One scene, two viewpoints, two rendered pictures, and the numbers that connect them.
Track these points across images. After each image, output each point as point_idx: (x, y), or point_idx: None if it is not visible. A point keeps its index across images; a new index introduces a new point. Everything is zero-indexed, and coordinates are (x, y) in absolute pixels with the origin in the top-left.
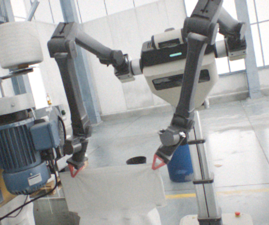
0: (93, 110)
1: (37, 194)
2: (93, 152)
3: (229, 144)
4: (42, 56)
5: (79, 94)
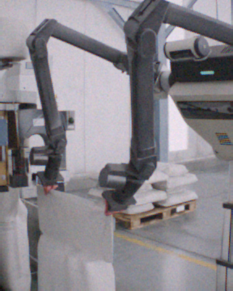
0: None
1: (116, 223)
2: (213, 196)
3: None
4: (23, 52)
5: (52, 99)
